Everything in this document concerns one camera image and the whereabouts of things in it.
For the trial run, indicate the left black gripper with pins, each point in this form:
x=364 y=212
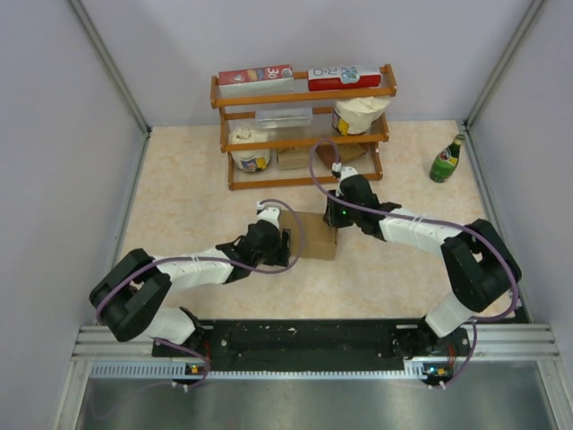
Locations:
x=279 y=254

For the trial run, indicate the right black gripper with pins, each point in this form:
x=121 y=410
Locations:
x=331 y=215

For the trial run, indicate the brown cardboard box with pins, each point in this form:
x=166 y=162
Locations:
x=320 y=240

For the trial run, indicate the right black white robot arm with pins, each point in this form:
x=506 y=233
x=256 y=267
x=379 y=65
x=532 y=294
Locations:
x=479 y=266

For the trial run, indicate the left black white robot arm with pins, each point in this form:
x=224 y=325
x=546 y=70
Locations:
x=130 y=298

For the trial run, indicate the red white wrap box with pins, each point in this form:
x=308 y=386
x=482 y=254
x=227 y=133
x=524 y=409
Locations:
x=343 y=77

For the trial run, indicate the red white foil box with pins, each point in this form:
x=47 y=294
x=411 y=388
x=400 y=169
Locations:
x=271 y=79

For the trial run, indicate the red-brown scouring pad pack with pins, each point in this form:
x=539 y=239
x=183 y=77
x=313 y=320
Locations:
x=346 y=153

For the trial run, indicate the beige sponge pack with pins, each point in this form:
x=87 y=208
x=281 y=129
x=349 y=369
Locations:
x=292 y=158

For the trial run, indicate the lower toilet paper roll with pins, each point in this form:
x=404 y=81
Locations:
x=249 y=161

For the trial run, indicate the toilet paper roll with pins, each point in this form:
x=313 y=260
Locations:
x=249 y=161
x=356 y=116

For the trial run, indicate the upper toilet paper roll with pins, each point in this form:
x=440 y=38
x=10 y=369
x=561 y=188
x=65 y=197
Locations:
x=356 y=116

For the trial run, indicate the clear plastic container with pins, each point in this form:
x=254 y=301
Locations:
x=272 y=119

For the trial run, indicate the green glass bottle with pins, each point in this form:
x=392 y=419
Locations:
x=446 y=162

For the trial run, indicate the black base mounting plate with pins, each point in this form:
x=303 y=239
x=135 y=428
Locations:
x=323 y=345

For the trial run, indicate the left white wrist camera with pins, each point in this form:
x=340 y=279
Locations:
x=268 y=213

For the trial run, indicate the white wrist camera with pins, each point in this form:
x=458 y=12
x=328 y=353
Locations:
x=268 y=213
x=342 y=172

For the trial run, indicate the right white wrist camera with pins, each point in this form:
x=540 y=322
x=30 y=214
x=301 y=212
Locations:
x=342 y=172

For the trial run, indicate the aluminium frame rail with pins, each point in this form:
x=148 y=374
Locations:
x=492 y=342

